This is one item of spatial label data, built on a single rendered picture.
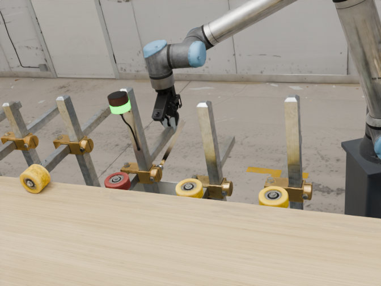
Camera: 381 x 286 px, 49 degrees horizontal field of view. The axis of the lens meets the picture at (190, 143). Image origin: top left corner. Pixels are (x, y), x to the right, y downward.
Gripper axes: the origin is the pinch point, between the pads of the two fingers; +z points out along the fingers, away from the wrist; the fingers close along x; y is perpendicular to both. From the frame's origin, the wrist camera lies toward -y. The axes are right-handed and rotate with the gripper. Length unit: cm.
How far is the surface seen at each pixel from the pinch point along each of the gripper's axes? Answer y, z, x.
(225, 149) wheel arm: -9.8, -0.5, -25.9
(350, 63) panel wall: 225, 70, -55
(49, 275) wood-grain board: -80, -9, -3
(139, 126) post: -29.4, -21.2, -6.1
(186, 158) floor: 96, 85, 48
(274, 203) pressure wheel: -45, -9, -52
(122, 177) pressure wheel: -40.2, -8.7, -1.9
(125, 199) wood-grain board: -50, -9, -8
